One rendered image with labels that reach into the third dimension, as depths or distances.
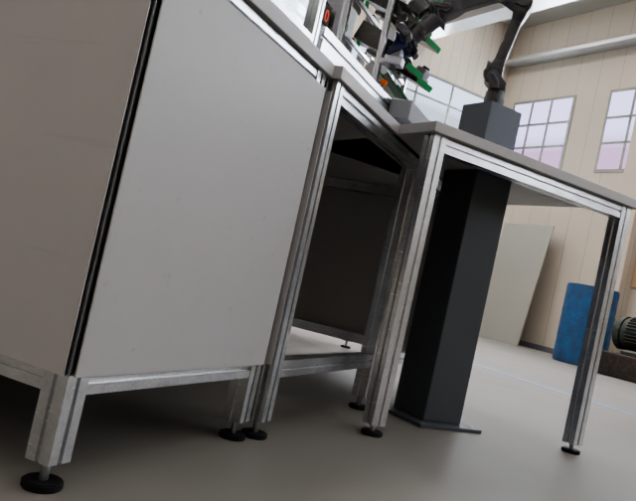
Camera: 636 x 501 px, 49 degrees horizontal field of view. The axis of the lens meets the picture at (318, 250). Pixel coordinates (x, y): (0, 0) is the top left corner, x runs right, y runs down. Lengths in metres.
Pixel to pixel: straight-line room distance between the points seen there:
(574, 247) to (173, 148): 10.31
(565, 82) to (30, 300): 11.61
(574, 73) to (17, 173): 11.50
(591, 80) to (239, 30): 10.92
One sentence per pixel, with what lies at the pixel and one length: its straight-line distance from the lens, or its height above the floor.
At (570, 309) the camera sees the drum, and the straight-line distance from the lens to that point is 9.21.
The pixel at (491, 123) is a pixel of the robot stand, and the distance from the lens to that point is 2.38.
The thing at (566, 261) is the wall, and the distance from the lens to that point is 11.28.
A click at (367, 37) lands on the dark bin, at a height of 1.30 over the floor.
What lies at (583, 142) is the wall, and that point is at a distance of 11.70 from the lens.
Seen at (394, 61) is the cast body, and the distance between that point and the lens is 2.53.
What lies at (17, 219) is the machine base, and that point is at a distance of 1.16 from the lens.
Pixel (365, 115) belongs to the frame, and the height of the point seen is 0.81.
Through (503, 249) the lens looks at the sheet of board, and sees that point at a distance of 11.72.
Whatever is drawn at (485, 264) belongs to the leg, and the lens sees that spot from 2.37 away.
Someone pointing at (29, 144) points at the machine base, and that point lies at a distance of 1.17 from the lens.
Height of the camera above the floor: 0.39
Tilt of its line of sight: 2 degrees up
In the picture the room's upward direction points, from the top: 13 degrees clockwise
